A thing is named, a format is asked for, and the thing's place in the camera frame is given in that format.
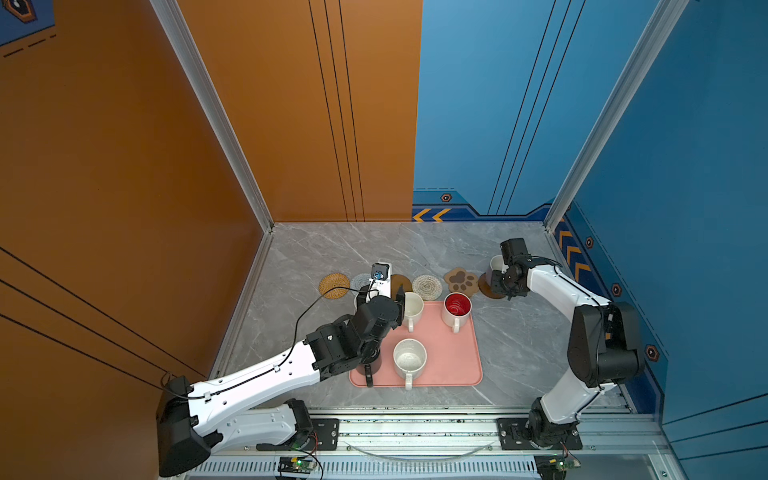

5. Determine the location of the plain brown round coaster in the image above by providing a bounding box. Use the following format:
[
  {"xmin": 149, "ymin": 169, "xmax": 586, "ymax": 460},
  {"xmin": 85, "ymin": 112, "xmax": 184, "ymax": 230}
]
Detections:
[{"xmin": 391, "ymin": 274, "xmax": 413, "ymax": 295}]

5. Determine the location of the white patterned round coaster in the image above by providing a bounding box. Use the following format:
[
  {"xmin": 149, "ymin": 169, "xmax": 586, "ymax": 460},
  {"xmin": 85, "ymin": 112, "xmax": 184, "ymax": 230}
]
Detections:
[{"xmin": 412, "ymin": 274, "xmax": 443, "ymax": 301}]

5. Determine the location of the right circuit board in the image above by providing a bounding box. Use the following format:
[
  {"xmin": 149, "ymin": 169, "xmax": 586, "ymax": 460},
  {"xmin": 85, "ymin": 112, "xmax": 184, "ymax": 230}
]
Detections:
[{"xmin": 534, "ymin": 456, "xmax": 581, "ymax": 480}]

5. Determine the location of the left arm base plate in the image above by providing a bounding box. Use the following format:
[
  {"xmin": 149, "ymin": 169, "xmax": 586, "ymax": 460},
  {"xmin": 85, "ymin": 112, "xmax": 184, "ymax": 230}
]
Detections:
[{"xmin": 256, "ymin": 418, "xmax": 340, "ymax": 452}]

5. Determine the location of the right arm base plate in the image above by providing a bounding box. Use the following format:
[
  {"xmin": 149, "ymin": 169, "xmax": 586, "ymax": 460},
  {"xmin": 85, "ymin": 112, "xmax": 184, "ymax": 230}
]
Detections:
[{"xmin": 496, "ymin": 417, "xmax": 584, "ymax": 451}]

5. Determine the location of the right aluminium corner post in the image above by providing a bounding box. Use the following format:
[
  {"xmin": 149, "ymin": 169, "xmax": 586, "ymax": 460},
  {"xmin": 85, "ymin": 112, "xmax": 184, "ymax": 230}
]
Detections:
[{"xmin": 543, "ymin": 0, "xmax": 689, "ymax": 233}]

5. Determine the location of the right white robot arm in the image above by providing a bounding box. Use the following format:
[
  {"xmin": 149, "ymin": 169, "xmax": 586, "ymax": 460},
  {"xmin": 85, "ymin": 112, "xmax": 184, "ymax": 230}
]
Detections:
[{"xmin": 490, "ymin": 238, "xmax": 645, "ymax": 449}]

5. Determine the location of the white mug purple handle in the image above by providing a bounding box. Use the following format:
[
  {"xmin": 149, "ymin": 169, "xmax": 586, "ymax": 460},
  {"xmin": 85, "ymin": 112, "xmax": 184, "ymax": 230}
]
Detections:
[{"xmin": 485, "ymin": 255, "xmax": 508, "ymax": 287}]

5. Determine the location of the aluminium front rail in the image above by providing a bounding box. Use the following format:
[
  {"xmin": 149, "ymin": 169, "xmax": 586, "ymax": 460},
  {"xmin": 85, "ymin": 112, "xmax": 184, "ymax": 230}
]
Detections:
[{"xmin": 161, "ymin": 410, "xmax": 679, "ymax": 460}]

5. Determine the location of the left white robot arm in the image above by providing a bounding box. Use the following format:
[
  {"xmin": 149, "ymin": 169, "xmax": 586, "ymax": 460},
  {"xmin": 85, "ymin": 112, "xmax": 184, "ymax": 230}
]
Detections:
[{"xmin": 156, "ymin": 290, "xmax": 406, "ymax": 477}]

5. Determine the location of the left green circuit board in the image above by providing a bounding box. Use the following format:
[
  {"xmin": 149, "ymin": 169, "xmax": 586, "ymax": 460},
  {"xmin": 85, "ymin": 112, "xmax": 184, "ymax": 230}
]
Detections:
[{"xmin": 276, "ymin": 456, "xmax": 320, "ymax": 479}]

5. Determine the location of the paw print brown coaster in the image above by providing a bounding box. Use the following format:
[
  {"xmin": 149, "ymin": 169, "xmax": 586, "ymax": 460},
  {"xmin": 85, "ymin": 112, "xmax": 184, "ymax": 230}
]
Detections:
[{"xmin": 443, "ymin": 267, "xmax": 480, "ymax": 297}]

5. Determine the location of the woven orange round coaster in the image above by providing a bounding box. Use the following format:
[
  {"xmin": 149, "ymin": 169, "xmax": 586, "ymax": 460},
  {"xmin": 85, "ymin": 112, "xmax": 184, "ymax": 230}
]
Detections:
[{"xmin": 318, "ymin": 273, "xmax": 350, "ymax": 300}]

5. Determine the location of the pink rectangular tray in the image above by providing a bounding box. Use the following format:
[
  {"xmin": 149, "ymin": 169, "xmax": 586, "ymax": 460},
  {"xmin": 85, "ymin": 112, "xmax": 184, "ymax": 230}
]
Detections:
[{"xmin": 373, "ymin": 301, "xmax": 483, "ymax": 388}]

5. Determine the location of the aluminium corner post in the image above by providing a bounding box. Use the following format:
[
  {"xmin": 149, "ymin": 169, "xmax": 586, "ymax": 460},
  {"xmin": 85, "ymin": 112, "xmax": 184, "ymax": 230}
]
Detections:
[
  {"xmin": 543, "ymin": 0, "xmax": 689, "ymax": 233},
  {"xmin": 149, "ymin": 0, "xmax": 274, "ymax": 234}
]

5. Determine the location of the grey round patterned coaster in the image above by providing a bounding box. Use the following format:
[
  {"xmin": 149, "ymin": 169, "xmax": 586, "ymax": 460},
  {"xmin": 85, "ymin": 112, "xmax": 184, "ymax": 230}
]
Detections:
[{"xmin": 350, "ymin": 274, "xmax": 371, "ymax": 293}]

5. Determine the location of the cream white mug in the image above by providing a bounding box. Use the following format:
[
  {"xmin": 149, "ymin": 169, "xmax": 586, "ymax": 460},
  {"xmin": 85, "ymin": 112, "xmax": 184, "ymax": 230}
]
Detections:
[{"xmin": 403, "ymin": 292, "xmax": 425, "ymax": 333}]

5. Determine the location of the white mug front centre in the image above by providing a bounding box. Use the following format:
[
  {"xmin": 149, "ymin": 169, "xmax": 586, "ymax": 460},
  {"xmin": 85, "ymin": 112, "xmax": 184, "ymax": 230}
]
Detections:
[{"xmin": 393, "ymin": 338, "xmax": 428, "ymax": 391}]

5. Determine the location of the dark brown round coaster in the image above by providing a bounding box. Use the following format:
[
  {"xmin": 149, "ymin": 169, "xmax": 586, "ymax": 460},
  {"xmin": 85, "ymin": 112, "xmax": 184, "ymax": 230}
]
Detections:
[{"xmin": 478, "ymin": 273, "xmax": 506, "ymax": 299}]

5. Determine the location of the red interior mug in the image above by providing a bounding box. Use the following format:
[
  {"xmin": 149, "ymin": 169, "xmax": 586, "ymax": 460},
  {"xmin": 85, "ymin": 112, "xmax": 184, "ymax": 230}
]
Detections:
[{"xmin": 441, "ymin": 292, "xmax": 472, "ymax": 334}]

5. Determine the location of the black mug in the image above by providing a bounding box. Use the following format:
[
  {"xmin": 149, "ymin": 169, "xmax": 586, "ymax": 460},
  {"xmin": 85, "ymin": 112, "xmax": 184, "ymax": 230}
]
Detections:
[{"xmin": 356, "ymin": 358, "xmax": 382, "ymax": 388}]

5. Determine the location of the left aluminium corner post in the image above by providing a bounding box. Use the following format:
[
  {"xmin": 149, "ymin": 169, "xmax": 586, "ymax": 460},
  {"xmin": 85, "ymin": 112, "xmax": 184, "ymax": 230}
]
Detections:
[{"xmin": 149, "ymin": 0, "xmax": 274, "ymax": 234}]

